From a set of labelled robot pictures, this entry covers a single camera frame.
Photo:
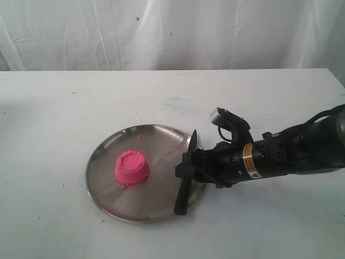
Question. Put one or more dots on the pink clay mound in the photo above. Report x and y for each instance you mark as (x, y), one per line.
(131, 168)

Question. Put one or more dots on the white backdrop curtain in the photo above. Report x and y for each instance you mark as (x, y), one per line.
(172, 35)

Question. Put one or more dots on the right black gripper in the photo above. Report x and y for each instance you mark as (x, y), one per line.
(224, 165)

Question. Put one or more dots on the black knife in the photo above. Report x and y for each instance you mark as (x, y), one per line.
(181, 203)

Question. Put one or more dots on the round steel plate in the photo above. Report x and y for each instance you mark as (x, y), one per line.
(154, 198)

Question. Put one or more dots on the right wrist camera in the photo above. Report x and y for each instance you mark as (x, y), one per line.
(237, 126)

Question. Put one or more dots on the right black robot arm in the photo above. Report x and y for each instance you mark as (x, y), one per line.
(316, 146)

